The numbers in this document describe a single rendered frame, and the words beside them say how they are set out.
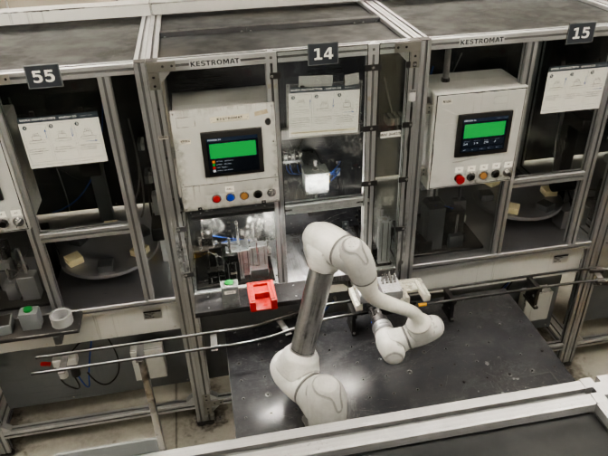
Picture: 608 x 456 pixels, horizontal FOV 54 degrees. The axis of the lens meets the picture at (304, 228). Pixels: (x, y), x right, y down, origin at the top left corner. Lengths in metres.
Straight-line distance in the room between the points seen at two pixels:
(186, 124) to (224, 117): 0.15
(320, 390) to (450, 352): 0.82
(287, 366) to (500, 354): 1.05
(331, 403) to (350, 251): 0.61
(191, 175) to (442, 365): 1.41
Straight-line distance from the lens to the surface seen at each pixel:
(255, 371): 2.82
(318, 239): 2.22
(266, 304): 2.79
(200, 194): 2.61
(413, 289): 2.98
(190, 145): 2.51
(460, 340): 3.01
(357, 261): 2.11
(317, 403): 2.37
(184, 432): 3.54
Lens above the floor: 2.68
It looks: 32 degrees down
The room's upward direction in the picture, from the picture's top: 2 degrees counter-clockwise
